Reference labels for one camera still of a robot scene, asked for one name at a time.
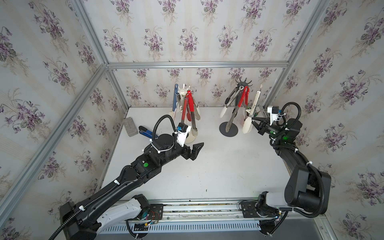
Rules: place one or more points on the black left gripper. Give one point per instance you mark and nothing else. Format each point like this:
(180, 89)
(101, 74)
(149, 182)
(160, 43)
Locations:
(186, 154)

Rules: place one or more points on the black steel tongs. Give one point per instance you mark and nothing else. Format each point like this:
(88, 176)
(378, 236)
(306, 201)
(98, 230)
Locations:
(236, 90)

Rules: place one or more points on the dark grey utensil rack stand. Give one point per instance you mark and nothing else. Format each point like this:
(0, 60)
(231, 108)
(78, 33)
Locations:
(234, 130)

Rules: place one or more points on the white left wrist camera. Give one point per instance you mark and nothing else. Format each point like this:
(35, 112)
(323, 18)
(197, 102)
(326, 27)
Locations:
(182, 133)

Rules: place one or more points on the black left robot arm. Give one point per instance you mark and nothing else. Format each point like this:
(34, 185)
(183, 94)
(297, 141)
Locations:
(91, 216)

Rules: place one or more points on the pink pen cup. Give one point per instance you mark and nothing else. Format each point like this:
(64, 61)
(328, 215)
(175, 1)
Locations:
(246, 115)

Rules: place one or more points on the white utensil rack stand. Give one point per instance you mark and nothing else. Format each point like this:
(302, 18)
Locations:
(190, 138)

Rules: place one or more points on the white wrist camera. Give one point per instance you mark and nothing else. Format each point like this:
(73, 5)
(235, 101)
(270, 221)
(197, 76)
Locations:
(276, 115)
(182, 133)

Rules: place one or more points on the red handled tongs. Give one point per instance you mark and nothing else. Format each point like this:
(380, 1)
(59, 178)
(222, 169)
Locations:
(241, 99)
(192, 113)

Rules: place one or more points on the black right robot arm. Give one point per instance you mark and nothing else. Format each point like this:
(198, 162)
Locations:
(308, 189)

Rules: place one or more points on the red steel tongs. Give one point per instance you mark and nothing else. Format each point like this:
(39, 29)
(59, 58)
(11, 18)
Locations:
(186, 115)

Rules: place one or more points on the steel cream-tipped tongs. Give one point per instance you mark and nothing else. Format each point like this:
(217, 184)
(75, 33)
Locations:
(196, 110)
(253, 108)

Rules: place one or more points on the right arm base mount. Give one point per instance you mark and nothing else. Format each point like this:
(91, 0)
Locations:
(271, 218)

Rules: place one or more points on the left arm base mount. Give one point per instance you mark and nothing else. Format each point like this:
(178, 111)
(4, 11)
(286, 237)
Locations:
(139, 227)

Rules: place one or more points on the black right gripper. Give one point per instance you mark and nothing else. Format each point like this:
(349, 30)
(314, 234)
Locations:
(263, 129)

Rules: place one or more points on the blue handled cream tongs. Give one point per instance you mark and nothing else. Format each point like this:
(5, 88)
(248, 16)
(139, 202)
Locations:
(175, 101)

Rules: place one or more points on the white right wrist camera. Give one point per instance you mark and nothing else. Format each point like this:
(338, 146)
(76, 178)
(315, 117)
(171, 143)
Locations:
(276, 115)

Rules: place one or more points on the grey stone block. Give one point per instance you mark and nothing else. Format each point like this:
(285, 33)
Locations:
(130, 127)

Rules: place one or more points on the red handled tongs front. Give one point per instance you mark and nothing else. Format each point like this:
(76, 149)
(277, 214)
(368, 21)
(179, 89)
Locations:
(241, 99)

